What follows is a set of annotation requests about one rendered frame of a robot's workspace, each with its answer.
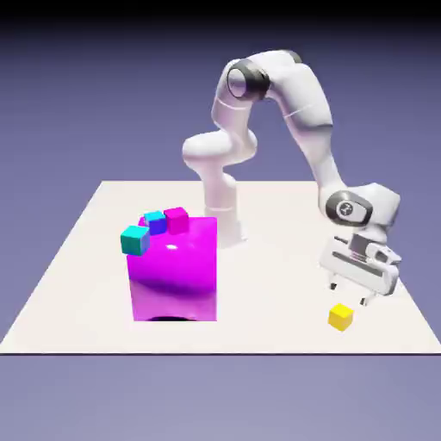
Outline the small blue cube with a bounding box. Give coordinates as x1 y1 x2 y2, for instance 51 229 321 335
143 210 169 237

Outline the small magenta cube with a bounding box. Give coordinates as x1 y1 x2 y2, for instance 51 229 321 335
163 206 190 236

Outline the small yellow cube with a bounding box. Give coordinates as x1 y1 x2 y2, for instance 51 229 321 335
326 302 356 332

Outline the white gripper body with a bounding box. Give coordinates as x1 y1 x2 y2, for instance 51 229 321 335
318 236 401 297

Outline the large magenta box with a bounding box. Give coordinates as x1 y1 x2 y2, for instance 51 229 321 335
126 214 219 323

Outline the small teal cube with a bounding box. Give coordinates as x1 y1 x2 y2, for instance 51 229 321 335
120 225 152 258

